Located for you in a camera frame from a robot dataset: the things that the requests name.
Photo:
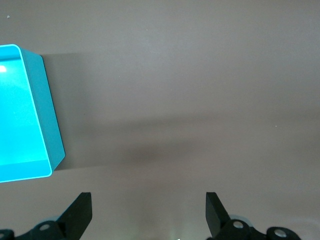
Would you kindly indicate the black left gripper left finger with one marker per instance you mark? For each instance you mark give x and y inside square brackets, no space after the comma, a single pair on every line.
[77,215]

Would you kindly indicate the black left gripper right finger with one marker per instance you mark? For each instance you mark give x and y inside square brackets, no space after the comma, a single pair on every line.
[215,215]

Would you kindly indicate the teal plastic bin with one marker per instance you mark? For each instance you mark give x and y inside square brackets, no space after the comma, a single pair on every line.
[20,112]

